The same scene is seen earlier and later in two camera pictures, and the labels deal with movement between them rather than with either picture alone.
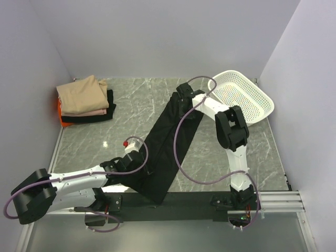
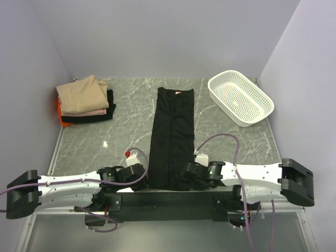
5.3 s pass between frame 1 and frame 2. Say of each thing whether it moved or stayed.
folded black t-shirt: stayed
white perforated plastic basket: stayed
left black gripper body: moved
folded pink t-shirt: stayed
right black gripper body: moved
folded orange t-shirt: stayed
